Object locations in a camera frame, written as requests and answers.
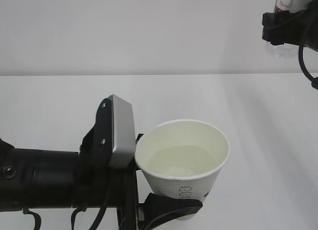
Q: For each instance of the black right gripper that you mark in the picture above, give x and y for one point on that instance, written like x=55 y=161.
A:
x=285 y=27

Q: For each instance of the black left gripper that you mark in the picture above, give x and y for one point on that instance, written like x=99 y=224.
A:
x=102 y=187

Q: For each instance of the clear Nongfu Spring water bottle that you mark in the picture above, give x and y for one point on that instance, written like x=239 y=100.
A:
x=286 y=51

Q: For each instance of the white Coffee Star paper cup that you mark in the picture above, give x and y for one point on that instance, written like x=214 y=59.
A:
x=182 y=159

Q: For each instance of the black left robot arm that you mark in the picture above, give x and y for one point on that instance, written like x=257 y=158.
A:
x=40 y=179

